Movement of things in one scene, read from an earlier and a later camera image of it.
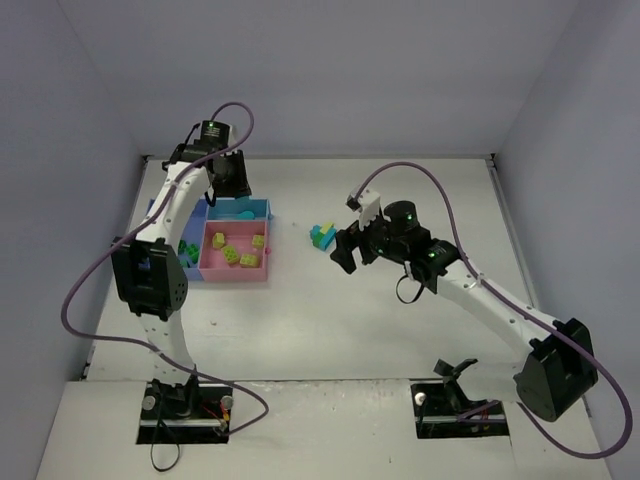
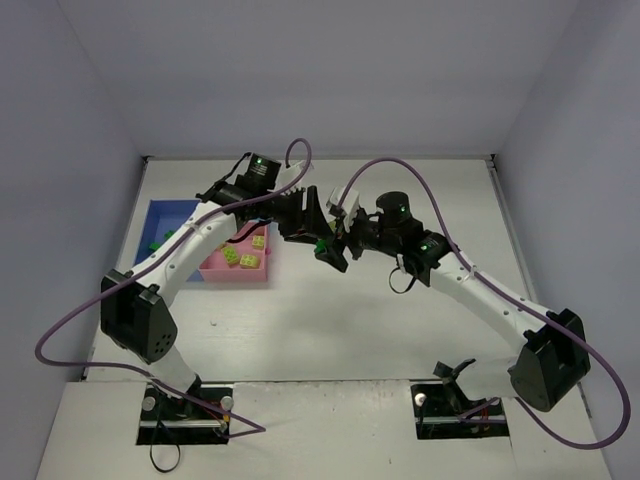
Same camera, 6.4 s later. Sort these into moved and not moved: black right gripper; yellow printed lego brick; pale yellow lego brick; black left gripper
Moved: black left gripper
Not moved: yellow printed lego brick; black right gripper; pale yellow lego brick
